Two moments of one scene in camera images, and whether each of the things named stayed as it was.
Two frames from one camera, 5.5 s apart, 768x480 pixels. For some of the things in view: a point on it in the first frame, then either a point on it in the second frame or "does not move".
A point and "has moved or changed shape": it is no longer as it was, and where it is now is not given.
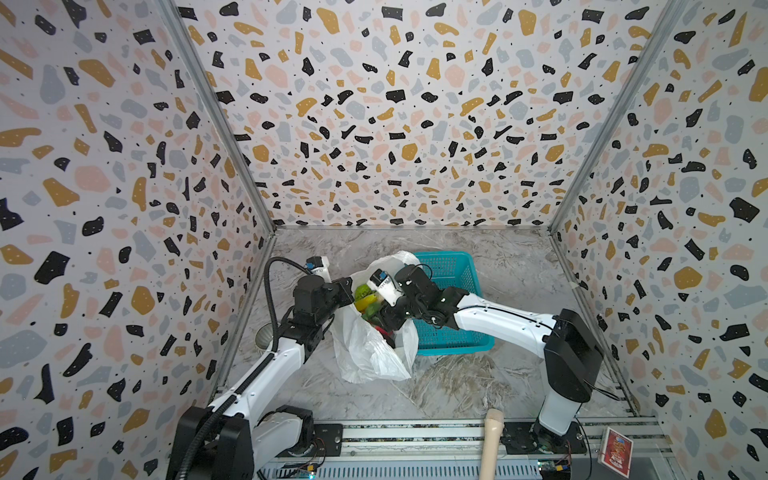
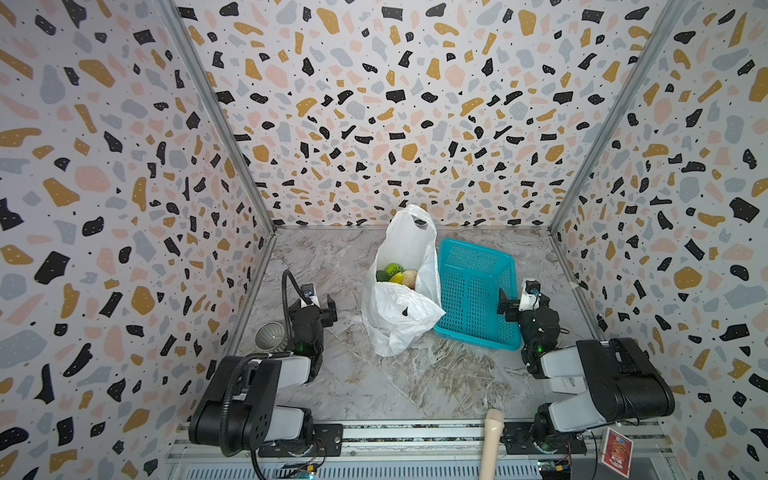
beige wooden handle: (493, 427) does not move
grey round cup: (264, 336) does not move
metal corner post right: (670, 12) does not move
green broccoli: (363, 291) has moved or changed shape
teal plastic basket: (449, 269) has moved or changed shape
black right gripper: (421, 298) -> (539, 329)
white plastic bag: (366, 353) -> (394, 313)
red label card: (617, 451) does not move
